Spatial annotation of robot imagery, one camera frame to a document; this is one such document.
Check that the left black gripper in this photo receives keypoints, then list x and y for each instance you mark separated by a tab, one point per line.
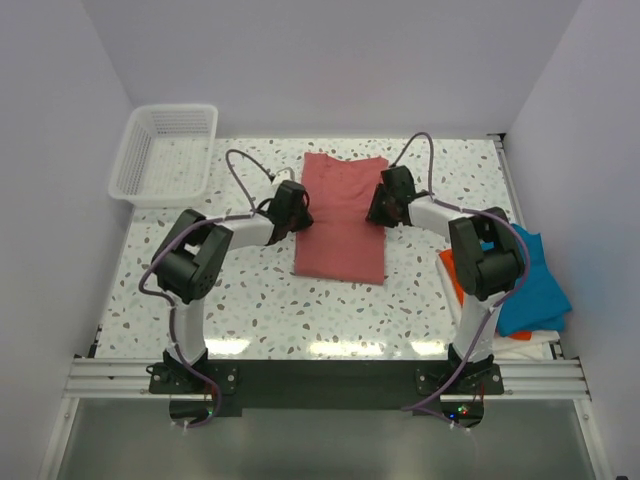
305	220

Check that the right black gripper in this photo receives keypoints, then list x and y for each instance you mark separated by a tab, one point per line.
375	214

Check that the salmon pink t shirt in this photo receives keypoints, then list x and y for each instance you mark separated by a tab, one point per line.
341	244

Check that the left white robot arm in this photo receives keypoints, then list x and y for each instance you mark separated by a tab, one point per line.
186	266

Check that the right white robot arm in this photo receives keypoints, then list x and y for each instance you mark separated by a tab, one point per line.
487	254

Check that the orange folded t shirt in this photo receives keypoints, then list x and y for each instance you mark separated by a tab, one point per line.
453	291

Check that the white plastic laundry basket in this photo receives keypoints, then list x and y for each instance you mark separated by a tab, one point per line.
165	156

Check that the blue folded t shirt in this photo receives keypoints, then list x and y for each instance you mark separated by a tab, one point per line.
541	303

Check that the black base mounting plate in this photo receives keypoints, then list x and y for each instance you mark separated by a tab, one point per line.
227	388

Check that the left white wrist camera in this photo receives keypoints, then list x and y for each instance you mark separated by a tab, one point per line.
282	175

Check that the aluminium frame rail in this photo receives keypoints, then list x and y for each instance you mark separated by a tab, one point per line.
126	378

